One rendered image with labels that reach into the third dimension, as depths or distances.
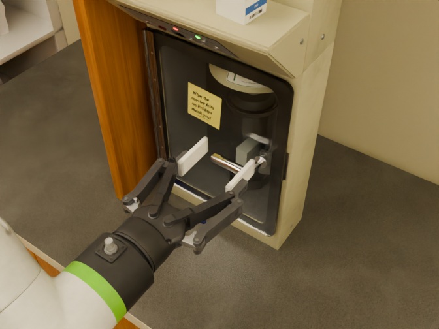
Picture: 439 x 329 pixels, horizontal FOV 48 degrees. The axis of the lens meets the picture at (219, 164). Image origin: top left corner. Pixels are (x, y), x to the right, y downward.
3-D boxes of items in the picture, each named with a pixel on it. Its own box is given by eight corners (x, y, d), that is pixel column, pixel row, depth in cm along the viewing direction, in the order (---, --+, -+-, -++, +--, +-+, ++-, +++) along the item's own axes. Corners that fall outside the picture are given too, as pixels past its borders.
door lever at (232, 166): (225, 148, 96) (225, 138, 95) (266, 168, 92) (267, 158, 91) (208, 164, 93) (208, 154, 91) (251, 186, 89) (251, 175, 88)
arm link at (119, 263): (80, 292, 66) (131, 329, 63) (60, 241, 58) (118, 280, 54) (111, 261, 70) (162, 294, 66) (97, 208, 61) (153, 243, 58)
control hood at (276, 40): (144, 13, 89) (137, -43, 82) (304, 72, 76) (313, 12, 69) (98, 41, 82) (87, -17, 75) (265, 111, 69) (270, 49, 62)
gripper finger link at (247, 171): (225, 186, 71) (229, 188, 70) (251, 158, 75) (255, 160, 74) (225, 200, 73) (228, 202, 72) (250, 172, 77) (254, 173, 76)
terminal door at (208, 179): (165, 177, 118) (148, 25, 90) (275, 237, 106) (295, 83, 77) (162, 179, 118) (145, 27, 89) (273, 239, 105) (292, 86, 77)
